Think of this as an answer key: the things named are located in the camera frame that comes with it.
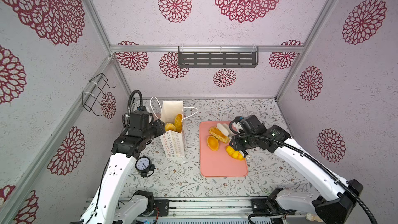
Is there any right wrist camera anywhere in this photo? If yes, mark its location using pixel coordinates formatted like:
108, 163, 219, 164
232, 115, 267, 135

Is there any black alarm clock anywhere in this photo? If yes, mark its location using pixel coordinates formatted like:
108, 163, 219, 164
135, 156, 155, 178

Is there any dark grey wall shelf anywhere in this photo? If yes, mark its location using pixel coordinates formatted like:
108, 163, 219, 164
177, 47, 259, 68

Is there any round egg tart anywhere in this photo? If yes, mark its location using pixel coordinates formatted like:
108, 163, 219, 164
206, 136, 219, 151

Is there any yellow orange swirl bun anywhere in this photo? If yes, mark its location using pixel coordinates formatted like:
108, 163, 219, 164
225, 146, 245, 161

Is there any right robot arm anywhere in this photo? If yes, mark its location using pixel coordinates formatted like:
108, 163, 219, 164
217, 121, 370, 224

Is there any braided yellow bread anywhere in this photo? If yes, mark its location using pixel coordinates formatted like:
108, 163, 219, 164
209, 126, 230, 143

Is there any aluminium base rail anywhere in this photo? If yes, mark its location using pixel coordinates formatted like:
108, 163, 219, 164
83, 195, 312, 224

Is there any golden oval bread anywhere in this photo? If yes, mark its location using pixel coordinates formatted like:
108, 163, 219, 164
174, 114, 182, 133

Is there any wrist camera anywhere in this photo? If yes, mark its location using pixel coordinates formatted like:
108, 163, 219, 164
232, 115, 267, 135
123, 111, 153, 130

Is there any black wire wall rack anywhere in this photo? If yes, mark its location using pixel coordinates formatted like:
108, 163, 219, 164
81, 73, 115, 117

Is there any small cream figurine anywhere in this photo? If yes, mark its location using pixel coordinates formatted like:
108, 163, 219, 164
305, 213, 318, 222

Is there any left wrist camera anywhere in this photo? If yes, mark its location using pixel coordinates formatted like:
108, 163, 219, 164
123, 111, 153, 130

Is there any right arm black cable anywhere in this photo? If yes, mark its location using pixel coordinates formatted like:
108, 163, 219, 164
229, 116, 378, 224

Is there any pink plastic tray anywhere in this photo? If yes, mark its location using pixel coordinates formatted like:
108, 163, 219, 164
199, 121, 248, 177

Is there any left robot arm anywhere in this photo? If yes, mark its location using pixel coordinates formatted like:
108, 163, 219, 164
77, 120, 165, 224

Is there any white printed paper bag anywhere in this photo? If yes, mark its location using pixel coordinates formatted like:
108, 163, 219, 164
149, 96, 199, 159

